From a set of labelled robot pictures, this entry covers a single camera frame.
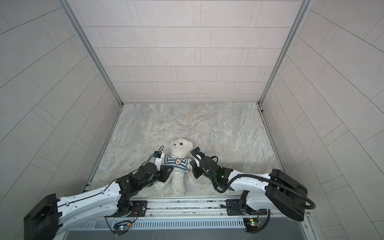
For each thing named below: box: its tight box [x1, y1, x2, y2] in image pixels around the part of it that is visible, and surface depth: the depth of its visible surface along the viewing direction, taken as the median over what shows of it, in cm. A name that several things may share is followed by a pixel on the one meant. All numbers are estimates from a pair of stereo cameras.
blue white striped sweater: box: [164, 155, 190, 173], surface depth 80 cm
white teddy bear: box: [163, 138, 194, 197], surface depth 80 cm
